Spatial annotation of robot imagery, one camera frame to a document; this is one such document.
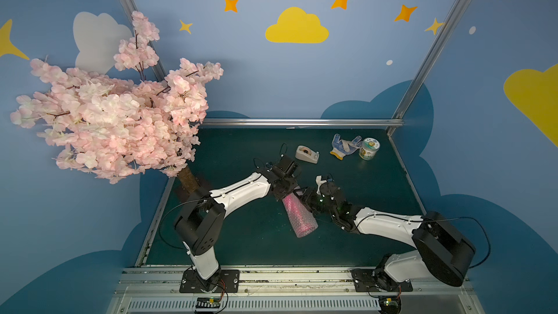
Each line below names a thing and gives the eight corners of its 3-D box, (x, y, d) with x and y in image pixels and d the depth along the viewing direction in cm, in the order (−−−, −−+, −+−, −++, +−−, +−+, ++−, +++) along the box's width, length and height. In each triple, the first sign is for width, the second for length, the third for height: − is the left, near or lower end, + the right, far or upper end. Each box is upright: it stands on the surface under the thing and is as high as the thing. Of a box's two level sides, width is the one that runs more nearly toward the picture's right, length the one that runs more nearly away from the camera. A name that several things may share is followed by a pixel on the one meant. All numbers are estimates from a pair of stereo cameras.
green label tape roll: (360, 160, 111) (366, 149, 105) (357, 148, 116) (362, 137, 110) (376, 160, 111) (382, 149, 105) (372, 148, 117) (377, 137, 110)
